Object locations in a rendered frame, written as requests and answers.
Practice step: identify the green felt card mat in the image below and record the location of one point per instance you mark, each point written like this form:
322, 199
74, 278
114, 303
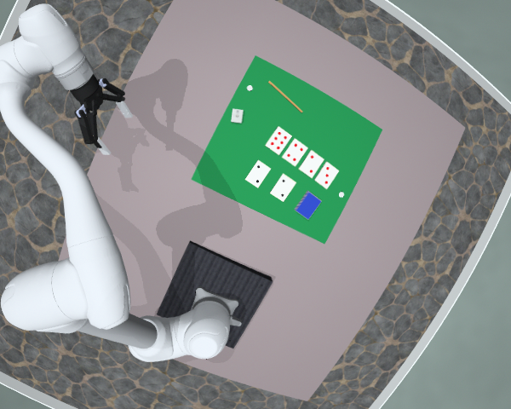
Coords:
335, 132

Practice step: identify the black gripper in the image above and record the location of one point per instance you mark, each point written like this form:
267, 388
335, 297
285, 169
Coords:
90, 100

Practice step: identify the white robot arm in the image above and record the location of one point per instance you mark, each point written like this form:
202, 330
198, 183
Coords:
92, 283

